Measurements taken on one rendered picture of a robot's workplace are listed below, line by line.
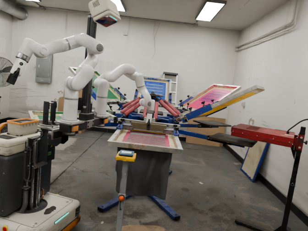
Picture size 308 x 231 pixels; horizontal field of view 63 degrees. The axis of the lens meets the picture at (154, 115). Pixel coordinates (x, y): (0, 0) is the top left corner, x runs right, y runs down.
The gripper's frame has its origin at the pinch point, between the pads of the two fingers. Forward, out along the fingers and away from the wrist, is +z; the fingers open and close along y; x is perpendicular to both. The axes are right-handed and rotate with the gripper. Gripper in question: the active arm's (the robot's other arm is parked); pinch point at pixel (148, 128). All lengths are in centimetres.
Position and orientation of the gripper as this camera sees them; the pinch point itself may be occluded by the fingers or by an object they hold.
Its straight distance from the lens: 250.9
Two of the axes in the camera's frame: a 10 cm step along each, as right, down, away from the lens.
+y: -0.1, 1.3, -9.9
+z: -1.1, 9.9, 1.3
